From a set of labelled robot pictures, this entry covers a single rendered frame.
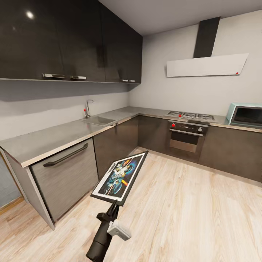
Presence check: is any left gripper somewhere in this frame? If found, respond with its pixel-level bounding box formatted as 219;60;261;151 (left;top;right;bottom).
94;200;120;249

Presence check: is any poster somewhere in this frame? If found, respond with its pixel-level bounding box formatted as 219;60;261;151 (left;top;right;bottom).
90;151;148;207

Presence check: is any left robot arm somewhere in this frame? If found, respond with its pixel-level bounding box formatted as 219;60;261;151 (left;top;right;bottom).
86;200;132;262

